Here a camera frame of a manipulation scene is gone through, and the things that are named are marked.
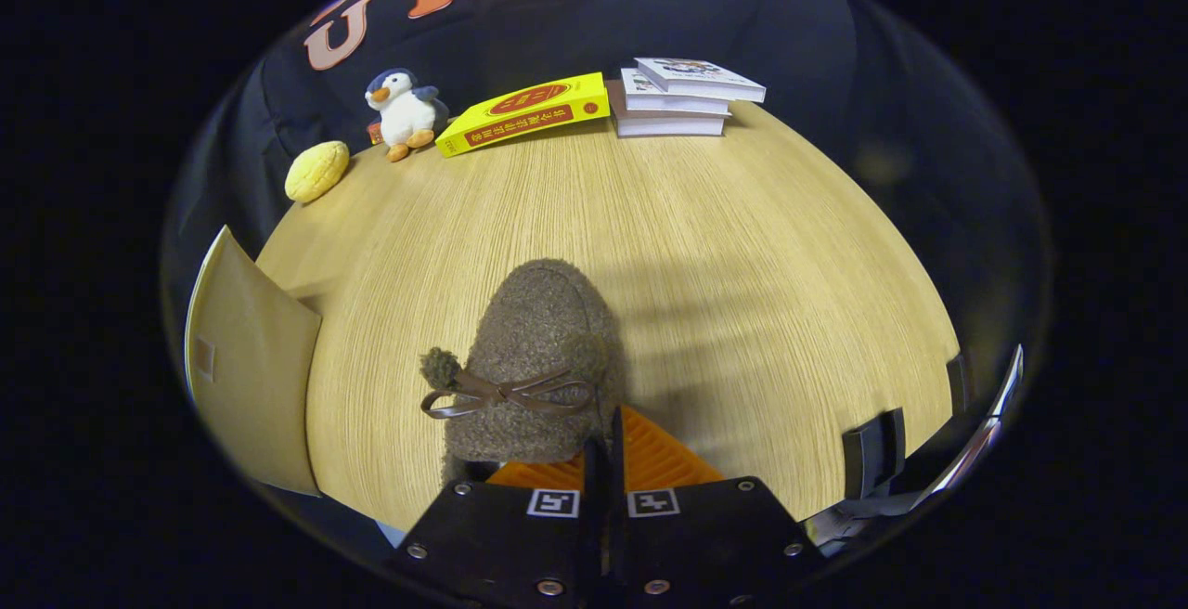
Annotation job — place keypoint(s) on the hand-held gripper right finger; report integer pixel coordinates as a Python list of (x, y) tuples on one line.
[(618, 516)]

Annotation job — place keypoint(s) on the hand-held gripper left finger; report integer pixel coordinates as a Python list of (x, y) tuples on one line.
[(594, 516)]

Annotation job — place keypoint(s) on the brown fuzzy shoe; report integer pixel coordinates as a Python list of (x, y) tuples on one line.
[(548, 321)]

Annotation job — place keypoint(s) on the yellow book with red circle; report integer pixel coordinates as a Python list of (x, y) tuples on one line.
[(529, 108)]

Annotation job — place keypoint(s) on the yellow plush bun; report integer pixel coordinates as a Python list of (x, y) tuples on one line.
[(316, 172)]

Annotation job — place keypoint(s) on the plush penguin toy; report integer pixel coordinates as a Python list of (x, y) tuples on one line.
[(406, 112)]

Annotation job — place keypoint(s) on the white book with illustrated cover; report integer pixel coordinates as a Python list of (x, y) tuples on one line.
[(691, 71)]

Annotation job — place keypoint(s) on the black backdrop cloth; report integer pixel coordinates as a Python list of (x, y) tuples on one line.
[(789, 24)]

